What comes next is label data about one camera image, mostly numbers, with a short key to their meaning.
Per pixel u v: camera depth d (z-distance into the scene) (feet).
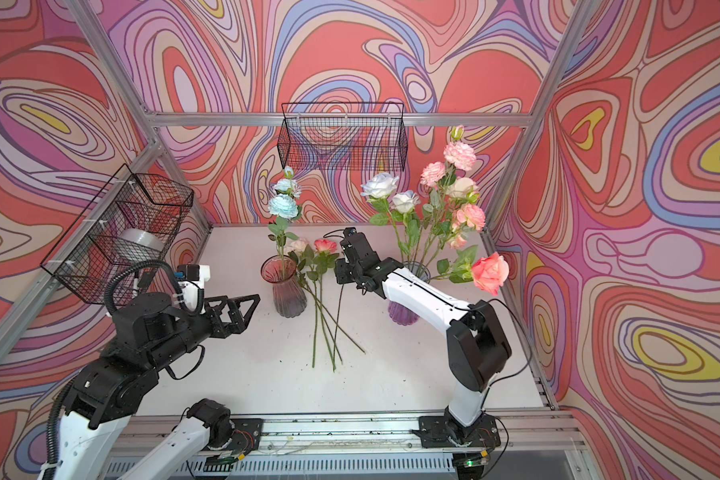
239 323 1.77
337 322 3.06
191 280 1.61
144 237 2.43
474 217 2.14
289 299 2.97
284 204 2.42
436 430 2.43
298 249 3.52
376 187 2.20
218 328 1.73
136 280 2.40
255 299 1.96
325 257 3.54
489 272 1.73
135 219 2.53
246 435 2.40
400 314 2.98
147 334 1.40
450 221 2.27
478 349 1.49
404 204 2.39
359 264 2.11
